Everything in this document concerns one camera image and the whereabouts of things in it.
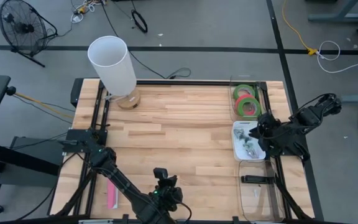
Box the pink tape roll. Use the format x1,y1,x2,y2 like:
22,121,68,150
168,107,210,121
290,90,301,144
234,94,259,118

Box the grey desk legs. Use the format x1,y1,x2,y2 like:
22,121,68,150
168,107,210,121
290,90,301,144
308,0,358,23

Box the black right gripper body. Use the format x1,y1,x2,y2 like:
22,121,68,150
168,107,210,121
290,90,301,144
257,112,282,152

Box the pink stapler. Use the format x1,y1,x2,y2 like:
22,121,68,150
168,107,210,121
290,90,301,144
106,179,119,210

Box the clear plastic stapler bin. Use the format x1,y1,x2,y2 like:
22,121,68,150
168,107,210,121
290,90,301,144
237,158,285,222

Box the yellow extension cable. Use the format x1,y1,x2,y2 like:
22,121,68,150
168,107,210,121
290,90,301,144
282,0,319,57

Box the black cable coil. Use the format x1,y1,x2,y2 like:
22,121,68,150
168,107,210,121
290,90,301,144
131,9,149,34

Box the black desk leg frame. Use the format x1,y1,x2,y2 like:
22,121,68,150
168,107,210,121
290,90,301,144
0,136,60,215

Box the white power adapter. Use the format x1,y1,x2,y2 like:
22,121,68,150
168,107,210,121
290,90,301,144
70,12,85,24

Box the white floor cable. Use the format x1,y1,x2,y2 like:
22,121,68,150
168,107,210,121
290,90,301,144
317,40,358,74

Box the white shade wooden base lamp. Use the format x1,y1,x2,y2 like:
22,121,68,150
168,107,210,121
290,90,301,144
87,35,142,110

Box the white plastic tray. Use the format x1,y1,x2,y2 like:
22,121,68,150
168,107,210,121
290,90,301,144
231,120,267,162

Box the black floor fan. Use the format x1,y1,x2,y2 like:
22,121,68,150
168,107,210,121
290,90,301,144
0,0,58,68

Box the long black floor cable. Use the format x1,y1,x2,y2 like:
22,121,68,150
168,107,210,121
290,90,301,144
99,0,192,80

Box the black aluminium table frame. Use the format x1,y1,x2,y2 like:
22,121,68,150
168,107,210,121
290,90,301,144
50,79,316,224

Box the black stapler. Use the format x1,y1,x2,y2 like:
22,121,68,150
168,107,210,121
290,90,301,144
241,175,275,184

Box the clear plastic tape bin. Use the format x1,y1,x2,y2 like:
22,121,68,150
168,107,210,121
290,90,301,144
228,74,269,123

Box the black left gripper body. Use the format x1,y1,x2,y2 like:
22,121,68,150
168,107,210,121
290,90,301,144
149,167,185,213

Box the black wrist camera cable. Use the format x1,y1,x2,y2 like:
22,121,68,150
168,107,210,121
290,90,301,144
177,201,193,223

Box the orange floor cable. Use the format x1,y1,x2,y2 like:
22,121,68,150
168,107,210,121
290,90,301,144
6,86,74,119

